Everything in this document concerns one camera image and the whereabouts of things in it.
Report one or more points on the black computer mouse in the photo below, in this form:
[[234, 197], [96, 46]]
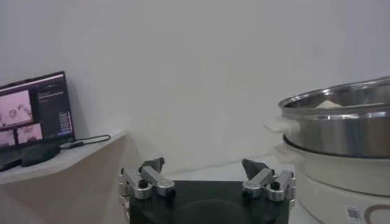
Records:
[[39, 153]]

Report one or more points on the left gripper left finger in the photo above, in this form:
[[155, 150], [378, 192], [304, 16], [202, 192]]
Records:
[[155, 181]]

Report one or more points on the white steamed baozi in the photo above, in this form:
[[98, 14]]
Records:
[[328, 105]]

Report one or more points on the black laptop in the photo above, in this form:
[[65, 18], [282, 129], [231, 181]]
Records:
[[51, 106]]

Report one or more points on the white side desk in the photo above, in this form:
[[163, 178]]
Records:
[[76, 155]]

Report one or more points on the stainless steel steamer basket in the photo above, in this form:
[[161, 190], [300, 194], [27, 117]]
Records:
[[335, 137]]

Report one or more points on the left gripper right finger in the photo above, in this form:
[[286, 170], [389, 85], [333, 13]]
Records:
[[262, 179]]

